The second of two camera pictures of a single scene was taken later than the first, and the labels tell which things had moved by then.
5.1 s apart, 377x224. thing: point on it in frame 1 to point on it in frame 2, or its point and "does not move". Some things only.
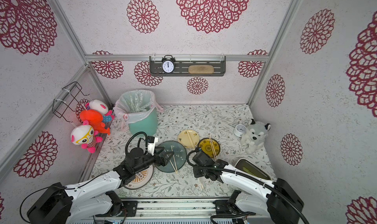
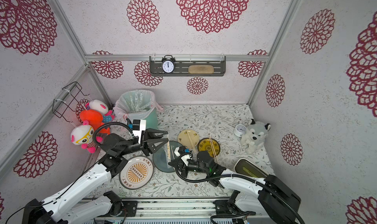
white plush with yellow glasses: (85, 135) does not move
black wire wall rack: (66, 101) does not move
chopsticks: (201, 184) to (169, 151)
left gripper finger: (167, 156) to (155, 144)
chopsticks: (190, 140) does not move
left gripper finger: (158, 149) to (153, 133)
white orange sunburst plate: (142, 178) does not move
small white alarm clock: (239, 129) does not move
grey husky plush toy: (255, 136) does not move
